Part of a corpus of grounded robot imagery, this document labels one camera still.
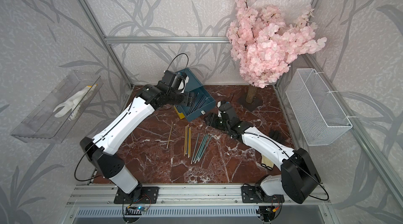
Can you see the clear plastic wall tray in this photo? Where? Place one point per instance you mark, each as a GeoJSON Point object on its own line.
{"type": "Point", "coordinates": [52, 120]}

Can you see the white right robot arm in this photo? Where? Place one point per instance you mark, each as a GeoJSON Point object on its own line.
{"type": "Point", "coordinates": [299, 176]}

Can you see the yellow drawer cabinet base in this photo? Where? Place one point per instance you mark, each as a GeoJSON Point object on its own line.
{"type": "Point", "coordinates": [180, 115]}

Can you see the green pencil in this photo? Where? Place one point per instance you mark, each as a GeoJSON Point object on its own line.
{"type": "Point", "coordinates": [195, 149]}
{"type": "Point", "coordinates": [204, 146]}

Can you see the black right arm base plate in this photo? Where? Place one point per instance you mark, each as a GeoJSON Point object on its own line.
{"type": "Point", "coordinates": [254, 194]}

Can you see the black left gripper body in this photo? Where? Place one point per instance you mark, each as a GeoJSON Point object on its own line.
{"type": "Point", "coordinates": [179, 98]}

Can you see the brown pencil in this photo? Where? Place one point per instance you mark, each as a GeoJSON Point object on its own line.
{"type": "Point", "coordinates": [170, 134]}

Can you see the yellow pencil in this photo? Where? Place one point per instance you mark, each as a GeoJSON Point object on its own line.
{"type": "Point", "coordinates": [189, 139]}
{"type": "Point", "coordinates": [186, 141]}

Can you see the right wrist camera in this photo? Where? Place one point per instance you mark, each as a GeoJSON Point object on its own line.
{"type": "Point", "coordinates": [219, 108]}

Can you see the black glove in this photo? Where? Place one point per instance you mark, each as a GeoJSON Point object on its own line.
{"type": "Point", "coordinates": [276, 136]}

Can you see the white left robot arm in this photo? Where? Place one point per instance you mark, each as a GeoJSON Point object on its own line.
{"type": "Point", "coordinates": [102, 148]}

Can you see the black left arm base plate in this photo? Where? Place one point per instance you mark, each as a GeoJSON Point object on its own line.
{"type": "Point", "coordinates": [140, 195]}

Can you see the white wire mesh basket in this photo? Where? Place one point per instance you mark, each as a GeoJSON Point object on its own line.
{"type": "Point", "coordinates": [318, 113]}

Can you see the teal drawer cabinet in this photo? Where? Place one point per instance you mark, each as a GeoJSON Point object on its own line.
{"type": "Point", "coordinates": [192, 81]}

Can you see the teal pull-out drawer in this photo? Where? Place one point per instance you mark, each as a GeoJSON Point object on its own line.
{"type": "Point", "coordinates": [187, 111]}

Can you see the aluminium front rail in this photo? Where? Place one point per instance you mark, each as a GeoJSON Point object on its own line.
{"type": "Point", "coordinates": [103, 195]}

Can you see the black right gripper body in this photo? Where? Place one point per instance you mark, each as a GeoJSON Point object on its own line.
{"type": "Point", "coordinates": [228, 127]}

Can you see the pink artificial blossom tree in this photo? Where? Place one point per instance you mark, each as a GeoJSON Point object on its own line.
{"type": "Point", "coordinates": [265, 45]}

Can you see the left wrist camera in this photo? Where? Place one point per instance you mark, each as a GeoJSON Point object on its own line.
{"type": "Point", "coordinates": [173, 81]}

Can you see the white work glove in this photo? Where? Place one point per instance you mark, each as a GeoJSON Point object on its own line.
{"type": "Point", "coordinates": [73, 104]}

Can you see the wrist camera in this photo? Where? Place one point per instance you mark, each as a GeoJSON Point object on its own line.
{"type": "Point", "coordinates": [219, 108]}
{"type": "Point", "coordinates": [173, 81]}

